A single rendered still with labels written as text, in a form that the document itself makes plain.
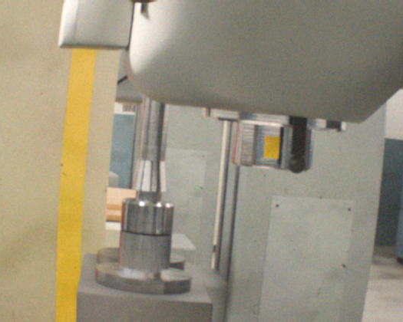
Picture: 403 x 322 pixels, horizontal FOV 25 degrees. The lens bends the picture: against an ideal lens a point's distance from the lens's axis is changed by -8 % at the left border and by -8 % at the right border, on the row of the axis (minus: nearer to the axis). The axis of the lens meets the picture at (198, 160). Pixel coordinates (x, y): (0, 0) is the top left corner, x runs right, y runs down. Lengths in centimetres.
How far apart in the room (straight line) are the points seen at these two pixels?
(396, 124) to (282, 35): 992
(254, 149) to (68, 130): 173
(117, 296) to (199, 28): 39
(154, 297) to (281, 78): 37
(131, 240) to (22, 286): 147
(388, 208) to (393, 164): 49
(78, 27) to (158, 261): 37
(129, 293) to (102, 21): 36
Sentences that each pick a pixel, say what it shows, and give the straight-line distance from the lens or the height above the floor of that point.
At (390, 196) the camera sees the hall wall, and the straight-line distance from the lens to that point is 1040.
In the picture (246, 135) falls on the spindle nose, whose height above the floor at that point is 130.
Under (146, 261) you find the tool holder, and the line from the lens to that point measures 85.
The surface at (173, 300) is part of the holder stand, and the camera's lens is 82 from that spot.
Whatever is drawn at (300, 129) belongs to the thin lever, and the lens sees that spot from 51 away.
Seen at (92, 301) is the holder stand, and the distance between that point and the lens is 82.
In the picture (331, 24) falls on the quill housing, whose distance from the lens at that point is 48.
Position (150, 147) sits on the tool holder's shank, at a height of 127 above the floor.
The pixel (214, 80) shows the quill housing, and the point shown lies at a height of 132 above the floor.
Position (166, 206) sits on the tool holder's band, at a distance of 85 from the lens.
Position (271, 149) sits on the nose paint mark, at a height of 129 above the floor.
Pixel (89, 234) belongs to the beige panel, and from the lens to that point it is 229.
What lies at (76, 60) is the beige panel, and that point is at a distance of 226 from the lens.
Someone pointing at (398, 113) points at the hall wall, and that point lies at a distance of 1039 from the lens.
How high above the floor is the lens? 131
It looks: 3 degrees down
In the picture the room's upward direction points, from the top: 5 degrees clockwise
